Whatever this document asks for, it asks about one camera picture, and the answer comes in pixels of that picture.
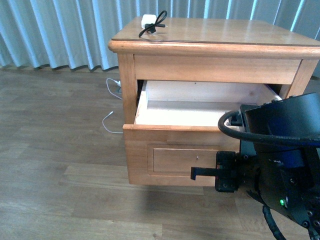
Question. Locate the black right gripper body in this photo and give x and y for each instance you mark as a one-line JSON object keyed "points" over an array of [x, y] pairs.
{"points": [[236, 172]]}

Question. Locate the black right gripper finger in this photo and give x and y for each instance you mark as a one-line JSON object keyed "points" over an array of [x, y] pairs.
{"points": [[201, 171]]}

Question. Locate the wooden drawer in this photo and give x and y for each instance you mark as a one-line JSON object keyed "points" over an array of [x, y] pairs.
{"points": [[175, 128]]}

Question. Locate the white charger adapter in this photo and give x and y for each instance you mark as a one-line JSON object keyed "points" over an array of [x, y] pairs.
{"points": [[148, 19]]}

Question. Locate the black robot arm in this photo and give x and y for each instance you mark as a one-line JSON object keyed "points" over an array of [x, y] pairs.
{"points": [[278, 162]]}

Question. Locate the wooden nightstand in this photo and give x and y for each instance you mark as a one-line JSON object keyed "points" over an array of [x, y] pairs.
{"points": [[213, 50]]}

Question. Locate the light green curtain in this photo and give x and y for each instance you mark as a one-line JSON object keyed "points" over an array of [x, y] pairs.
{"points": [[75, 33]]}

